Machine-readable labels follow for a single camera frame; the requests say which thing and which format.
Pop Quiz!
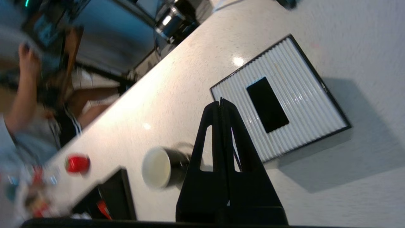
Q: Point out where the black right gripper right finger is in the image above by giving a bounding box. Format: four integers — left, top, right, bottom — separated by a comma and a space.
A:
221, 98, 289, 226

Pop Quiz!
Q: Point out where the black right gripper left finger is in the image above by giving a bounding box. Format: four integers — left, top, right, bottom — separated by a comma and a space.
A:
176, 100, 227, 224

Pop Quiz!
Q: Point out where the black mug white inside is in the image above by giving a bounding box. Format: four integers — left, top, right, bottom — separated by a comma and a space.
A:
141, 142, 194, 190

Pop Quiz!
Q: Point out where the black compartment box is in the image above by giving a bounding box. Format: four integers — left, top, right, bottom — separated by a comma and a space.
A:
71, 167, 137, 221

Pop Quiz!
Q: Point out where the red coffee sachet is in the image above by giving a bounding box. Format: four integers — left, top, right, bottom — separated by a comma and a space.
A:
97, 200, 113, 220

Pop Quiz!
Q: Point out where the black tissue box white lid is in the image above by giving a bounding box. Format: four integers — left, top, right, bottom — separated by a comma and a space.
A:
210, 34, 352, 165

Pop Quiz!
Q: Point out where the red tomato shaped object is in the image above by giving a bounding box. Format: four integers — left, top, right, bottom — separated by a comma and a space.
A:
65, 154, 91, 174

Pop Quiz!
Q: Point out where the black shelf stand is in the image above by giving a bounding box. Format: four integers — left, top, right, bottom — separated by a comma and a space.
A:
153, 0, 213, 45

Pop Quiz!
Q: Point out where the person in grey shirt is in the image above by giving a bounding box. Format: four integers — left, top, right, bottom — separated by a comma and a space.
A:
0, 43, 122, 168

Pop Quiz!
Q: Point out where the brown wooden table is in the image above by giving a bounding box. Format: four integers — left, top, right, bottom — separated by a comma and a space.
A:
62, 26, 85, 98

